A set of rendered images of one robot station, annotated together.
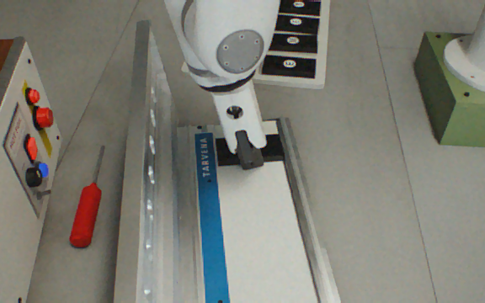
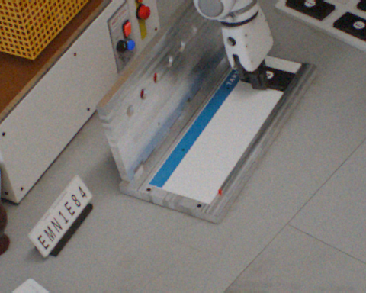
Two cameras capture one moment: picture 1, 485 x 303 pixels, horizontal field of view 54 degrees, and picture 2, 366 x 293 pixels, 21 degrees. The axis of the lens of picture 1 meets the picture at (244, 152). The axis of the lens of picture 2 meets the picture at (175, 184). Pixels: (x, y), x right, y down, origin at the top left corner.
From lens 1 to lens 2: 139 cm
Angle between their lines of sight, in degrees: 30
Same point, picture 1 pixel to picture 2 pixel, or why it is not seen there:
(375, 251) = (298, 165)
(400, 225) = (329, 159)
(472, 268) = (348, 198)
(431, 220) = (353, 165)
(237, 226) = (223, 118)
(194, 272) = (181, 131)
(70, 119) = not seen: hidden behind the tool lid
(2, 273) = (83, 88)
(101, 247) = not seen: hidden behind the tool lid
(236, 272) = (202, 140)
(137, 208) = (136, 66)
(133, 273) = (117, 88)
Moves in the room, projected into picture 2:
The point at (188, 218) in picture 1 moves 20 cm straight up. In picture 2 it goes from (198, 104) to (187, 22)
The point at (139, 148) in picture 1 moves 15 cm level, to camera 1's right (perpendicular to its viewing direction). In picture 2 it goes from (156, 41) to (225, 65)
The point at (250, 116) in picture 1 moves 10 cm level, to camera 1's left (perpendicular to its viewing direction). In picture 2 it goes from (240, 46) to (196, 32)
